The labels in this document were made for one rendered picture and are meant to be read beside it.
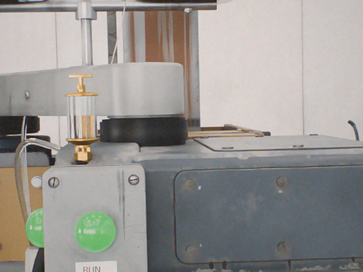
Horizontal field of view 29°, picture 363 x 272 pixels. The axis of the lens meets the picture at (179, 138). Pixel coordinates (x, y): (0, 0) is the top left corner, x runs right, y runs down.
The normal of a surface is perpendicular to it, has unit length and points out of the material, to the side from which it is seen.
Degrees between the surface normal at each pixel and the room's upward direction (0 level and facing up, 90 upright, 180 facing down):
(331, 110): 90
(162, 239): 90
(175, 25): 90
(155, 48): 90
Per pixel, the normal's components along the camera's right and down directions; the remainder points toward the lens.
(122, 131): -0.38, 0.06
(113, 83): -0.67, 0.05
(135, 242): 0.07, 0.05
